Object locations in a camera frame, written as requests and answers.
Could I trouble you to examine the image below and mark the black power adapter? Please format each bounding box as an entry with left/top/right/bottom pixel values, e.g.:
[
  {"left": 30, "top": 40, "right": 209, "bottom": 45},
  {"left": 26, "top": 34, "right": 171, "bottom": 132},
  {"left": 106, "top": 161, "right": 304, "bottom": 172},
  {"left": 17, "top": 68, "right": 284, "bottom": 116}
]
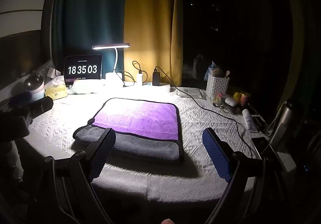
[{"left": 152, "top": 68, "right": 160, "bottom": 86}]

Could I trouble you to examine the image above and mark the white earbuds case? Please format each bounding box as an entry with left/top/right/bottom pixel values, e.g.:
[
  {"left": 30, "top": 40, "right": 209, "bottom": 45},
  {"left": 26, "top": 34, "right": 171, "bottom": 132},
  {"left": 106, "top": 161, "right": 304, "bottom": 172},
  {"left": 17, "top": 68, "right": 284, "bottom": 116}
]
[{"left": 225, "top": 97, "right": 238, "bottom": 107}]

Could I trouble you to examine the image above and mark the steel thermos bottle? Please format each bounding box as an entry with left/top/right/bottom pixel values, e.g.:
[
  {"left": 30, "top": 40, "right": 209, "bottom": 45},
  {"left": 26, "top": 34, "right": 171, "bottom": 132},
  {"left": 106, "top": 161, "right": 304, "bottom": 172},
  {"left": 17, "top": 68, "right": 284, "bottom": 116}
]
[{"left": 269, "top": 100, "right": 293, "bottom": 146}]

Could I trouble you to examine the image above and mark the white cream tube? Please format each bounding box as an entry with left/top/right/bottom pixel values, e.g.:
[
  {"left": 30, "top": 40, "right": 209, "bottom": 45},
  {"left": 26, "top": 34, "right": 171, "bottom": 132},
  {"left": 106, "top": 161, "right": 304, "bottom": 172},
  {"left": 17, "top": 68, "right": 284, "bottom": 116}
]
[{"left": 242, "top": 109, "right": 257, "bottom": 132}]

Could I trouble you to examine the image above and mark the yellow tissue pack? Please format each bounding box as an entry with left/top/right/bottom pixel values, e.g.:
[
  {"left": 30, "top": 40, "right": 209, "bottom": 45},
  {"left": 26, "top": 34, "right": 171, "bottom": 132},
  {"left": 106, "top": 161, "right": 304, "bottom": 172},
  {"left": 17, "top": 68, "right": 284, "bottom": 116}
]
[{"left": 45, "top": 76, "right": 67, "bottom": 100}]

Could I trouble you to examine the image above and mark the black power cable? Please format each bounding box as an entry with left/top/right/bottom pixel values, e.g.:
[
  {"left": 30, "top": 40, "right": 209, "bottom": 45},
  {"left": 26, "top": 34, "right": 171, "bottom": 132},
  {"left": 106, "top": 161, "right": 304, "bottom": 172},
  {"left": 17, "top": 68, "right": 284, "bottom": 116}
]
[{"left": 154, "top": 65, "right": 255, "bottom": 159}]

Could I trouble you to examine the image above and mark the white perforated basket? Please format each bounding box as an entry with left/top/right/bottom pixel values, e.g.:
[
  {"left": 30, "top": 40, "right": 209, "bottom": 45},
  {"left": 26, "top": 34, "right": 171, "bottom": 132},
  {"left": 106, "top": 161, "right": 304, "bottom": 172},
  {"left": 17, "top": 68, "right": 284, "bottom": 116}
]
[{"left": 206, "top": 74, "right": 229, "bottom": 97}]

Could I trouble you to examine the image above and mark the white usb charger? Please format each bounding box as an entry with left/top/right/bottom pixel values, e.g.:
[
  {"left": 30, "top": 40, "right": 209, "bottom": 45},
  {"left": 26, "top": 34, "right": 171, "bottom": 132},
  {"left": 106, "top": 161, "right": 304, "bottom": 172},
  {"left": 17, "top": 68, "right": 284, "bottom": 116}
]
[{"left": 136, "top": 70, "right": 143, "bottom": 86}]

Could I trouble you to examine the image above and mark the tablet showing clock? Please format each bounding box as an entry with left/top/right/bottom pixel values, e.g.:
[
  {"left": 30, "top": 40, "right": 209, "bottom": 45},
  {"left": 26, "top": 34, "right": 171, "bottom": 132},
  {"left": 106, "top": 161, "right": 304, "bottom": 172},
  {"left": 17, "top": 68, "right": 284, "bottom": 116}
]
[{"left": 64, "top": 54, "right": 102, "bottom": 85}]

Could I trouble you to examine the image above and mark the steel bowl on blue cup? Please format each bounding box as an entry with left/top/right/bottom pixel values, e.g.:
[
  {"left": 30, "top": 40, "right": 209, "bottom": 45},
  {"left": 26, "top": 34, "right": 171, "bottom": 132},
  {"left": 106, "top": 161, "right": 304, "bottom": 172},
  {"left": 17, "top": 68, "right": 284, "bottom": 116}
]
[{"left": 23, "top": 74, "right": 45, "bottom": 102}]

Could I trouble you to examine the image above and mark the gold tin can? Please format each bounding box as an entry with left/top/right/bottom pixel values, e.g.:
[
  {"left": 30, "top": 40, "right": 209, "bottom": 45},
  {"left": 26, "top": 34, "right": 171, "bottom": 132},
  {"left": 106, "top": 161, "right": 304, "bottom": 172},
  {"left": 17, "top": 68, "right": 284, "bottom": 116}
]
[{"left": 239, "top": 91, "right": 250, "bottom": 106}]

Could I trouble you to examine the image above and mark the operator hand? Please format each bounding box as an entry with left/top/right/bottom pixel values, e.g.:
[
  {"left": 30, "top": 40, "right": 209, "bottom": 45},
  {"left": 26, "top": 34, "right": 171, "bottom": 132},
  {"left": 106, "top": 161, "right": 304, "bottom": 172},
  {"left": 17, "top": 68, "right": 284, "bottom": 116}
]
[{"left": 161, "top": 219, "right": 174, "bottom": 224}]

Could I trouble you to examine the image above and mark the yellow curtain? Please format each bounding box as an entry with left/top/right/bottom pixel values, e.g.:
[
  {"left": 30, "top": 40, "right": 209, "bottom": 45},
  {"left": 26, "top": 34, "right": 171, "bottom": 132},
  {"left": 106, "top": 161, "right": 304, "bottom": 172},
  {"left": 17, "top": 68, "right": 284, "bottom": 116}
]
[{"left": 124, "top": 0, "right": 183, "bottom": 86}]

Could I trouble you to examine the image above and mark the white wet wipes pack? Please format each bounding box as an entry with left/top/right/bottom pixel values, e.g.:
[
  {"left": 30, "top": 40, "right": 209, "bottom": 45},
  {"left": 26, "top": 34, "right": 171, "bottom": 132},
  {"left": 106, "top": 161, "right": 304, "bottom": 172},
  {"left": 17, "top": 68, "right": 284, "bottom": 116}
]
[{"left": 175, "top": 87, "right": 206, "bottom": 100}]

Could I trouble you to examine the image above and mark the teal curtain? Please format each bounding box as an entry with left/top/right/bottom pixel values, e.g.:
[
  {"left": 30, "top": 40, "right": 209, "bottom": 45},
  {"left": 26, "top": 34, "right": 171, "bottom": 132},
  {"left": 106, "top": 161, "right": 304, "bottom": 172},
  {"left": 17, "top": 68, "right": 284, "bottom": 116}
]
[{"left": 51, "top": 0, "right": 125, "bottom": 74}]

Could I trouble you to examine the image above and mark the purple and grey towel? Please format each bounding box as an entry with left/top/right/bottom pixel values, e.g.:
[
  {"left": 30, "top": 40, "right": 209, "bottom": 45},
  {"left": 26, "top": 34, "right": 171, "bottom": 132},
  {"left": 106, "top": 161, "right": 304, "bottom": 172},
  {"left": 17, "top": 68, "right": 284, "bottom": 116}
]
[{"left": 73, "top": 98, "right": 184, "bottom": 164}]

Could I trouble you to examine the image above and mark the white desk lamp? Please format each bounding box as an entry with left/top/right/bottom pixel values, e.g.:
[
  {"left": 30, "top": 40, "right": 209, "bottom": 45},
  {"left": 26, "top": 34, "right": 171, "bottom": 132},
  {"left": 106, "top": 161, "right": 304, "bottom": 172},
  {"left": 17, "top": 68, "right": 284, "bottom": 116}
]
[{"left": 91, "top": 42, "right": 131, "bottom": 88}]

